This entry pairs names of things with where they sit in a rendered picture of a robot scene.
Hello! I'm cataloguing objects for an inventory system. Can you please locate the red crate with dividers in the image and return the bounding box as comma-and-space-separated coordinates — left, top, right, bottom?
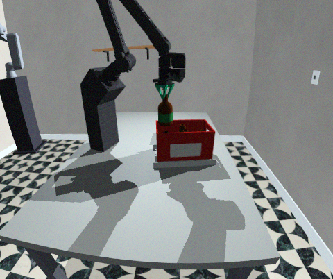
156, 119, 215, 162

